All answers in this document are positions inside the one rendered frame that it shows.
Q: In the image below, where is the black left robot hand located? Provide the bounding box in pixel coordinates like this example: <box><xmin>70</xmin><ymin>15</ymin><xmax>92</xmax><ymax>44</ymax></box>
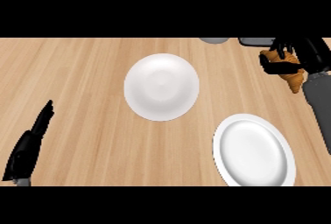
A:
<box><xmin>1</xmin><ymin>99</ymin><xmax>55</xmax><ymax>182</ymax></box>

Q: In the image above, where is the white rimmed plate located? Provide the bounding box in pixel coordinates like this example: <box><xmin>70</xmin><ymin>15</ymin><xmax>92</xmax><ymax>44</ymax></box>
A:
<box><xmin>211</xmin><ymin>113</ymin><xmax>296</xmax><ymax>187</ymax></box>

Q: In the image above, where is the grey round object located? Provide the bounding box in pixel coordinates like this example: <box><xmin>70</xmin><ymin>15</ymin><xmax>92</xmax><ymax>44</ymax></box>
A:
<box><xmin>197</xmin><ymin>37</ymin><xmax>230</xmax><ymax>45</ymax></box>

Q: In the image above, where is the dark grey rectangular object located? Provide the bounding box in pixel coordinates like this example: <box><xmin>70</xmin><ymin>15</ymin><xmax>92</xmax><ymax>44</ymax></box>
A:
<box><xmin>236</xmin><ymin>37</ymin><xmax>276</xmax><ymax>47</ymax></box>

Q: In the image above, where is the white rimless plate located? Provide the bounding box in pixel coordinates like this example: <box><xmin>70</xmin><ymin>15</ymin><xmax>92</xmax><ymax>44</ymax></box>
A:
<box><xmin>122</xmin><ymin>52</ymin><xmax>200</xmax><ymax>123</ymax></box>

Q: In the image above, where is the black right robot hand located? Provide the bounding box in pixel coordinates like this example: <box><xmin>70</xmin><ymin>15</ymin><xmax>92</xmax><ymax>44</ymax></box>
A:
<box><xmin>258</xmin><ymin>37</ymin><xmax>331</xmax><ymax>75</ymax></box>

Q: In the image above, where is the golden brown croissant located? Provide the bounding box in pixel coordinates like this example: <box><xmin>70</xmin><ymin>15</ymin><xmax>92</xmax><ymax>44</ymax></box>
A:
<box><xmin>258</xmin><ymin>48</ymin><xmax>305</xmax><ymax>95</ymax></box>

